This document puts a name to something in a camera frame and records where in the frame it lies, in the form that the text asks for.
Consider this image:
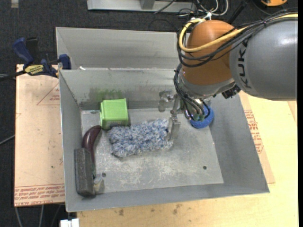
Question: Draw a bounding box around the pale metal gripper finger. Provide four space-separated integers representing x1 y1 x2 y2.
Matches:
168 117 180 142
158 90 173 113

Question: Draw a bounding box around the blue and white shaggy cloth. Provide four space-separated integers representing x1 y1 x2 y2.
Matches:
107 118 175 158

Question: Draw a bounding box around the grey metal bin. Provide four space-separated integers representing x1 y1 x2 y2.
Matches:
55 26 270 213

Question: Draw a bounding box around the light green box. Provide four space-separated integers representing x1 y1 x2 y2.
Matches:
98 98 130 130

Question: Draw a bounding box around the purple toy eggplant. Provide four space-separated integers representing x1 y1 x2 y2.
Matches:
81 124 103 177

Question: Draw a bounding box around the dark grey flat block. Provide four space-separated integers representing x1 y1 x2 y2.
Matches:
73 148 97 198

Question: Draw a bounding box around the brown cardboard board red print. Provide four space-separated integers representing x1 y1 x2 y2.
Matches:
14 64 276 208

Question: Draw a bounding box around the blue foam ring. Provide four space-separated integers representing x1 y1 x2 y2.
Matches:
189 102 215 130

